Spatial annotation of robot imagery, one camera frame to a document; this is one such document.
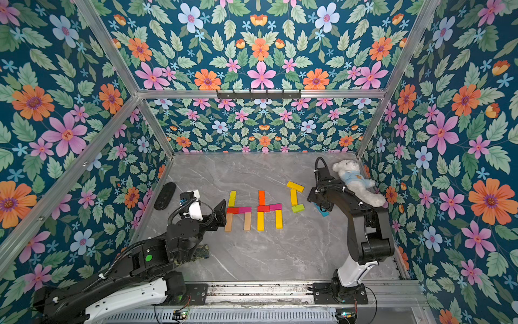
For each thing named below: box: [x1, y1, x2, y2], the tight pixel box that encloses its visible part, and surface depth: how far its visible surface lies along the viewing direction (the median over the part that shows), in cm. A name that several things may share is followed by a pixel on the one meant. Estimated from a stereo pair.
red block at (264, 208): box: [256, 205, 271, 213], surface depth 99 cm
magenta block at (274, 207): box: [269, 203, 282, 211], surface depth 98 cm
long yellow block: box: [227, 190, 237, 208], surface depth 103 cm
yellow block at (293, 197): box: [290, 189, 298, 206], surface depth 101 cm
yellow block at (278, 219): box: [275, 209, 283, 230], surface depth 94 cm
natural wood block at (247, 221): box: [244, 211, 252, 231], surface depth 93 cm
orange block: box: [258, 190, 266, 206], surface depth 103 cm
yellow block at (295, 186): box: [286, 180, 305, 193], surface depth 107 cm
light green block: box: [291, 203, 306, 214], surface depth 98 cm
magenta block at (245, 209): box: [238, 206, 252, 214], surface depth 98 cm
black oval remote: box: [153, 182, 177, 211], surface depth 100 cm
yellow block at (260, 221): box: [256, 211, 266, 232], surface depth 95 cm
